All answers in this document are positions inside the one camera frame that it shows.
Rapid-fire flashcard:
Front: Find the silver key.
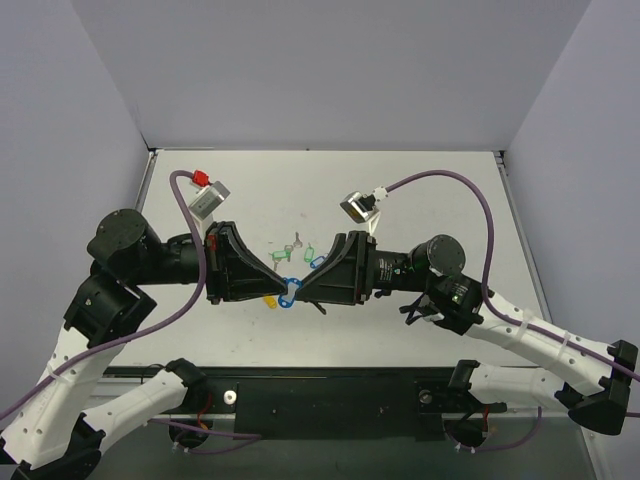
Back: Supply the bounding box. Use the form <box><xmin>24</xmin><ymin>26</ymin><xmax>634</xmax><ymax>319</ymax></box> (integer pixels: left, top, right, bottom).
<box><xmin>309</xmin><ymin>301</ymin><xmax>327</xmax><ymax>315</ymax></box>
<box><xmin>293</xmin><ymin>232</ymin><xmax>303</xmax><ymax>248</ymax></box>

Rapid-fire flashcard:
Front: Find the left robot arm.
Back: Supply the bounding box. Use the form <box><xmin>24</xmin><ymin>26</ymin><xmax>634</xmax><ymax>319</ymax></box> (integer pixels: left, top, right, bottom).
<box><xmin>1</xmin><ymin>209</ymin><xmax>286</xmax><ymax>479</ymax></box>

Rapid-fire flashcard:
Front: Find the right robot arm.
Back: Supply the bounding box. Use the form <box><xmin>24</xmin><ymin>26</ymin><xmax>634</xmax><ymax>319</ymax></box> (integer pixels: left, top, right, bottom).
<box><xmin>295</xmin><ymin>231</ymin><xmax>639</xmax><ymax>436</ymax></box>

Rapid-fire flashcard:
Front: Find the yellow key tag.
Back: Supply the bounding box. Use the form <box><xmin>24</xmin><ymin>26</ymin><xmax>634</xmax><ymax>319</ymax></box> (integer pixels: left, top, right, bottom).
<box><xmin>263</xmin><ymin>296</ymin><xmax>278</xmax><ymax>309</ymax></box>

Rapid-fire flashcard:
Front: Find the small green key tag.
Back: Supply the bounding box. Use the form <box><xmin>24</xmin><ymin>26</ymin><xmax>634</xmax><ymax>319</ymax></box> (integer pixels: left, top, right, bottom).
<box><xmin>303</xmin><ymin>244</ymin><xmax>315</xmax><ymax>263</ymax></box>

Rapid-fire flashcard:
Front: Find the green key tag with key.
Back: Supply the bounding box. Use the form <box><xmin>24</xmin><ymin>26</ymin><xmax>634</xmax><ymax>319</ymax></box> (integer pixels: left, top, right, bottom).
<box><xmin>270</xmin><ymin>244</ymin><xmax>295</xmax><ymax>271</ymax></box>

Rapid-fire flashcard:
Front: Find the silver key top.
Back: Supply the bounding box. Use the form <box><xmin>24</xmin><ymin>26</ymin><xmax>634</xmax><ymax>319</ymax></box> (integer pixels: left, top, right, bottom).
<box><xmin>293</xmin><ymin>232</ymin><xmax>303</xmax><ymax>248</ymax></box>

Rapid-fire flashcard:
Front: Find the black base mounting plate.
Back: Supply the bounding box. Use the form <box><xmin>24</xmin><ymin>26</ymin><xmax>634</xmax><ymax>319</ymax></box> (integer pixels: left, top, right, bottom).
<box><xmin>176</xmin><ymin>367</ymin><xmax>507</xmax><ymax>441</ymax></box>

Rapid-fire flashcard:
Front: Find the blue key tag with ring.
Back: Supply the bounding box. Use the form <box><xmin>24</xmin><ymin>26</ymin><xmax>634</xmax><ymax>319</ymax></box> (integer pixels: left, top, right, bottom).
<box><xmin>309</xmin><ymin>255</ymin><xmax>326</xmax><ymax>269</ymax></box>

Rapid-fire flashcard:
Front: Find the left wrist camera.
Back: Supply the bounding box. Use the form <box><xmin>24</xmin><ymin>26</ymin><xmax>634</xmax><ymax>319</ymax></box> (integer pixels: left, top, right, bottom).
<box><xmin>188</xmin><ymin>181</ymin><xmax>231</xmax><ymax>221</ymax></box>

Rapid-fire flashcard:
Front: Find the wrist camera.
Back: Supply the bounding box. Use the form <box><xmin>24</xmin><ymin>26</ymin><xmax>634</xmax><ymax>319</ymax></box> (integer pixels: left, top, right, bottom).
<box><xmin>188</xmin><ymin>181</ymin><xmax>231</xmax><ymax>221</ymax></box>
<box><xmin>340</xmin><ymin>191</ymin><xmax>380</xmax><ymax>224</ymax></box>

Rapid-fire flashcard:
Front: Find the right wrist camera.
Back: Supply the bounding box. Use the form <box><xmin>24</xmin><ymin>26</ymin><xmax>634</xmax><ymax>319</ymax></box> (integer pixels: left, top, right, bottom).
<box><xmin>340</xmin><ymin>191</ymin><xmax>380</xmax><ymax>224</ymax></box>

